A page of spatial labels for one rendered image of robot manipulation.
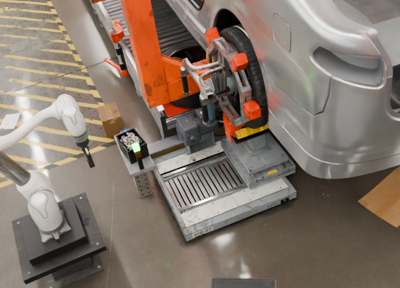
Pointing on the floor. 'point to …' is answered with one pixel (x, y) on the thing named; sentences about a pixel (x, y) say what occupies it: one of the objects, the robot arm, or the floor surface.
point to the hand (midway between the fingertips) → (90, 162)
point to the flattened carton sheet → (385, 199)
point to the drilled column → (143, 184)
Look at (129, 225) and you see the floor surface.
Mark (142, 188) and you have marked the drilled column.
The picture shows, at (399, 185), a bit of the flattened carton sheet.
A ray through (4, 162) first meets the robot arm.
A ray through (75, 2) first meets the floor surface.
